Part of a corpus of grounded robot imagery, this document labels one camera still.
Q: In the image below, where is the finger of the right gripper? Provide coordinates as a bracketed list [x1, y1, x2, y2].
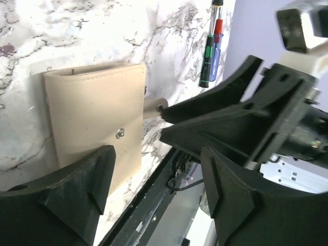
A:
[161, 55, 263, 123]
[160, 102, 279, 164]

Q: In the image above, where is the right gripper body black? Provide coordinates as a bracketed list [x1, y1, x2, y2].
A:
[240, 64, 327, 167]

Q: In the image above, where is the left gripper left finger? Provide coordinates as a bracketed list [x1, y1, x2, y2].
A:
[1, 145, 115, 245]

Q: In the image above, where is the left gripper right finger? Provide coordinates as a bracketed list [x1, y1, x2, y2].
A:
[200, 147, 327, 245]

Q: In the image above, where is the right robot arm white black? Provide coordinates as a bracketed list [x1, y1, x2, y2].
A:
[160, 55, 327, 193]

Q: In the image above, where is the black green screwdriver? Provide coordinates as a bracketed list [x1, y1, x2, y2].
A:
[199, 0, 223, 88]

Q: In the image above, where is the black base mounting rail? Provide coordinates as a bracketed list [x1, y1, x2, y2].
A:
[99, 148, 203, 245]

